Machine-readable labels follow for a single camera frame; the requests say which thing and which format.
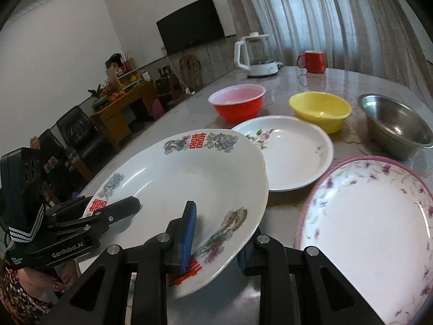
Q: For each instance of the red plastic bowl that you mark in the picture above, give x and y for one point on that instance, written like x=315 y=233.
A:
x=238 y=103

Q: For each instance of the large pink-rimmed floral plate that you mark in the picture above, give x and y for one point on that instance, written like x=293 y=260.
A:
x=372 y=217

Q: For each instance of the wooden shelf with items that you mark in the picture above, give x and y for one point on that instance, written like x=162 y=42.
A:
x=123 y=72

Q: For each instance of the yellow plastic bowl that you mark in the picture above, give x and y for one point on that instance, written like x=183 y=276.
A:
x=323 y=109

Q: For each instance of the red enamel mug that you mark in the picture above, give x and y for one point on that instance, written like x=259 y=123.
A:
x=312 y=61

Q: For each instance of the person left hand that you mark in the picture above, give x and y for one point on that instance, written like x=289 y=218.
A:
x=38 y=284

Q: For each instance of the wooden carved chair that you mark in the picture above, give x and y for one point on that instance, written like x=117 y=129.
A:
x=191 y=72

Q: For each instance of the white plate pink roses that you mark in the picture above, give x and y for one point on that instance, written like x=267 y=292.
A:
x=296 y=153

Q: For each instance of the wooden sideboard cabinet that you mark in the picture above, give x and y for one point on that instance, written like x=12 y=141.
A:
x=114 y=119

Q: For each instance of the white plate red characters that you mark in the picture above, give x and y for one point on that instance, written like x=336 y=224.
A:
x=220 y=170

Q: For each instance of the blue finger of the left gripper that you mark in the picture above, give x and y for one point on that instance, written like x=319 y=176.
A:
x=74 y=207
x=101 y=219

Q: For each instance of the stainless steel bowl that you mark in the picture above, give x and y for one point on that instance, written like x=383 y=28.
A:
x=395 y=127

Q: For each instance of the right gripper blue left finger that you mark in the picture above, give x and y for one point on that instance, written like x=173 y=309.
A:
x=100 y=295

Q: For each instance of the black wall television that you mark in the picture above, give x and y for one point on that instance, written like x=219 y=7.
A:
x=193 y=25

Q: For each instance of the black leather armchair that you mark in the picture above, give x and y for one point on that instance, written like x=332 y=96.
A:
x=82 y=140

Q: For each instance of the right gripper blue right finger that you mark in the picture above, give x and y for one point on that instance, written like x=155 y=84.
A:
x=301 y=286

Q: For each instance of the white glass electric kettle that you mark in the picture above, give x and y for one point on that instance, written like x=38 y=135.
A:
x=253 y=54

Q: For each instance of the grey lace window curtain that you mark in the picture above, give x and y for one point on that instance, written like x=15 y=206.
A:
x=380 y=38

